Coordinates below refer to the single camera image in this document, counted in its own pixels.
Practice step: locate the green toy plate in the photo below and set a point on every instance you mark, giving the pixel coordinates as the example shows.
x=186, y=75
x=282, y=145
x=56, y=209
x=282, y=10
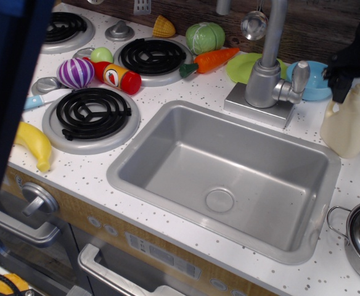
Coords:
x=239, y=68

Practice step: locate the blue toy bowl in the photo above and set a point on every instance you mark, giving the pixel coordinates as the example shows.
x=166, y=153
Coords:
x=316, y=88

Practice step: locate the blue handled toy knife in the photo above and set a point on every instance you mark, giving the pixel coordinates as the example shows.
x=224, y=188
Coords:
x=39, y=100

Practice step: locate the back left black burner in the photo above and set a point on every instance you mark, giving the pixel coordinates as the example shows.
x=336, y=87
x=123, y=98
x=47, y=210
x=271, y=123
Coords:
x=66, y=32

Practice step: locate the cream detergent bottle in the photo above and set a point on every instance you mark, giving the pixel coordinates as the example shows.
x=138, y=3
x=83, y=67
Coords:
x=340, y=128

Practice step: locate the purple striped toy onion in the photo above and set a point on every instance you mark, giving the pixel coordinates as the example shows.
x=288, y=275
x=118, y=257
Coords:
x=75, y=73

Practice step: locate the front right black burner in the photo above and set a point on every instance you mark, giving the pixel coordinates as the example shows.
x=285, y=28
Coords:
x=91, y=121

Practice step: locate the silver sink basin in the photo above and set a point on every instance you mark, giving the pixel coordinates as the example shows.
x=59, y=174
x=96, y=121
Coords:
x=263, y=189

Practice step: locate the green toy cabbage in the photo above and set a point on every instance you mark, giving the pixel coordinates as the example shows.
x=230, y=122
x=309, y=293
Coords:
x=205, y=37

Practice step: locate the hanging grey spatula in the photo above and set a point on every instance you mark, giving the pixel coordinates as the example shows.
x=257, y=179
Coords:
x=142, y=7

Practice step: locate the silver oven door handle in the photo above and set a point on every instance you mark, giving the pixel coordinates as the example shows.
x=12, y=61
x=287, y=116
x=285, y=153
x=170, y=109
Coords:
x=43, y=236

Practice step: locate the silver stove knob back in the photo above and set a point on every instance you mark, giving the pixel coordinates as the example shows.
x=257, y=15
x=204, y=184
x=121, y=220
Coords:
x=119, y=32

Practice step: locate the yellow toy banana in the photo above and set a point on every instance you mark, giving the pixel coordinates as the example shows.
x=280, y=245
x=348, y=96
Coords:
x=34, y=140

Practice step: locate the hanging silver ladle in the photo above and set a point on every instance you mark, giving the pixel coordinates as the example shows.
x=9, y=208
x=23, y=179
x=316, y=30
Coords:
x=255, y=24

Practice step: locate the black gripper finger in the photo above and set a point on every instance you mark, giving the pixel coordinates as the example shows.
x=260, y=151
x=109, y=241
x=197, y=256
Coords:
x=340, y=85

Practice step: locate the silver oven dial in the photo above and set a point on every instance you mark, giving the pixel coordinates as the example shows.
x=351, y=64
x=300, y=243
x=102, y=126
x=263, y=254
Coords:
x=38, y=199

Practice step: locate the silver stove knob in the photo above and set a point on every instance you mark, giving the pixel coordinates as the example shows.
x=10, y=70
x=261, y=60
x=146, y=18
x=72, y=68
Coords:
x=84, y=53
x=119, y=32
x=45, y=85

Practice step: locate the yellow object on floor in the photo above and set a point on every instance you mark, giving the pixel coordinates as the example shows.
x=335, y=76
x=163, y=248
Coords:
x=16, y=280

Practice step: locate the orange toy carrot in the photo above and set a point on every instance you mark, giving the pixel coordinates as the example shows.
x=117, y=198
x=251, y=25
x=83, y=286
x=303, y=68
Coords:
x=208, y=61

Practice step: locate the red toy ketchup bottle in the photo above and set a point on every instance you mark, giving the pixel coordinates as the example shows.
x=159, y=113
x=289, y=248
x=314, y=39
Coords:
x=116, y=76

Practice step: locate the back right black burner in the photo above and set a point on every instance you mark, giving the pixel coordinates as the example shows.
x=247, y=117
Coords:
x=157, y=60

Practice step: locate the black burner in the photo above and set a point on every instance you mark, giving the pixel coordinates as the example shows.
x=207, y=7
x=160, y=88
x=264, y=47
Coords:
x=157, y=60
x=66, y=32
x=91, y=121

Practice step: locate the yellow toy corn piece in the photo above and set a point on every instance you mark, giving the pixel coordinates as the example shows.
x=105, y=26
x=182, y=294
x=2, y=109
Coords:
x=163, y=28

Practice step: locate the silver stove knob centre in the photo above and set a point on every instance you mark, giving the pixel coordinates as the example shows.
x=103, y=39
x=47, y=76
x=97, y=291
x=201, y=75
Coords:
x=84, y=53

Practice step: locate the silver dishwasher door handle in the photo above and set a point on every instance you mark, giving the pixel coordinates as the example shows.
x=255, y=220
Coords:
x=87, y=262

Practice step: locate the silver stove knob middle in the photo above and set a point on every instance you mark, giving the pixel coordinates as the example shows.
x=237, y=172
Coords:
x=45, y=85

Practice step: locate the light green toy lime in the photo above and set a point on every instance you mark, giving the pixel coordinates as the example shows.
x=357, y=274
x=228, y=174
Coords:
x=101, y=54

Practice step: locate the silver toy faucet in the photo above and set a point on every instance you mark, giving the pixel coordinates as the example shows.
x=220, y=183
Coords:
x=267, y=97

